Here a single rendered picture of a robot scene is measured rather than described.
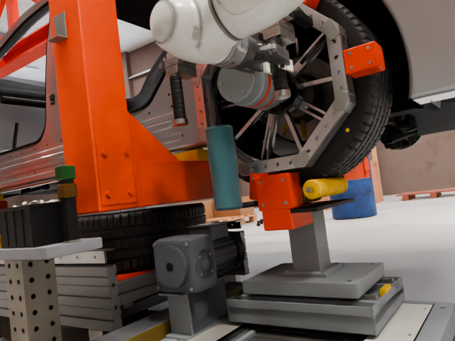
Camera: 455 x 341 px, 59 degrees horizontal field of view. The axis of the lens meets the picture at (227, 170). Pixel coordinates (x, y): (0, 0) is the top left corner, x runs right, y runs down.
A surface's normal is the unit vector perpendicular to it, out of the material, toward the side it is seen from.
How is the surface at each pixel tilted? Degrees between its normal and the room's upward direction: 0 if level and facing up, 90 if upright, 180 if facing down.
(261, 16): 159
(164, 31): 105
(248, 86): 90
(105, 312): 90
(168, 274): 90
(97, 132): 90
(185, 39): 145
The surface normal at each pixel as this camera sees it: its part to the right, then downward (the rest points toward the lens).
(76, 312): -0.58, 0.02
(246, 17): -0.15, 0.82
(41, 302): 0.81, -0.14
